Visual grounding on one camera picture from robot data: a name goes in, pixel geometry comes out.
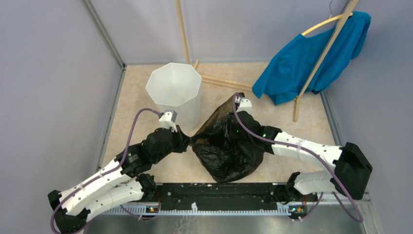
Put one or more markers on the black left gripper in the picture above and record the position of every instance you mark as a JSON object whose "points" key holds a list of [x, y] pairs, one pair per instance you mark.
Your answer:
{"points": [[182, 140]]}

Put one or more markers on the black trash bag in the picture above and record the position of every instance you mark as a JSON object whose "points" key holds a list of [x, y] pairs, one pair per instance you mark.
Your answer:
{"points": [[224, 148]]}

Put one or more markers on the white plastic trash bin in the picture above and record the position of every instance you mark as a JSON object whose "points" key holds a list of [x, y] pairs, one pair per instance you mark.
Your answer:
{"points": [[177, 86]]}

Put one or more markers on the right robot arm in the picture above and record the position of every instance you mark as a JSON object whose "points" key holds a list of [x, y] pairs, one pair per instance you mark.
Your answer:
{"points": [[343, 169]]}

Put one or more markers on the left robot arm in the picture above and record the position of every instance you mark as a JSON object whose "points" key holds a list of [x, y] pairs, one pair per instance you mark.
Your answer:
{"points": [[123, 180]]}

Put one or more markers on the blue cloth shirt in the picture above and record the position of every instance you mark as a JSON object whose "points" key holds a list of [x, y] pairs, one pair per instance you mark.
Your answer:
{"points": [[287, 72]]}

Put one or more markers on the wooden clothes rack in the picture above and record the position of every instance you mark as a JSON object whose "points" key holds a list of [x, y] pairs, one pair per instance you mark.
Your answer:
{"points": [[244, 86]]}

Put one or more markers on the wooden clothes hanger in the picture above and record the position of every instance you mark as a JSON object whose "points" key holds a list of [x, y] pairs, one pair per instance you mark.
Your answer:
{"points": [[339, 19]]}

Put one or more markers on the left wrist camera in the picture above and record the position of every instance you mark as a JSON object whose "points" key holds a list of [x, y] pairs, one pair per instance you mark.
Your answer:
{"points": [[167, 120]]}

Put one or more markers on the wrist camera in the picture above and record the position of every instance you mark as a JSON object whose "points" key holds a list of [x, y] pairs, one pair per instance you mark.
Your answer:
{"points": [[243, 104], [167, 120]]}

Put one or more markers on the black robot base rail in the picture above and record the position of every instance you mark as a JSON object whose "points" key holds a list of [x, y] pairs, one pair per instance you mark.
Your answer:
{"points": [[225, 197]]}

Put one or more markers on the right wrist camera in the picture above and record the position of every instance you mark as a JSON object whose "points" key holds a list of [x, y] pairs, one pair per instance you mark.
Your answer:
{"points": [[243, 104]]}

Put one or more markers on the aluminium frame post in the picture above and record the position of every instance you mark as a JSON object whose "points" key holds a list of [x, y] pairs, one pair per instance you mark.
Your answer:
{"points": [[103, 32]]}

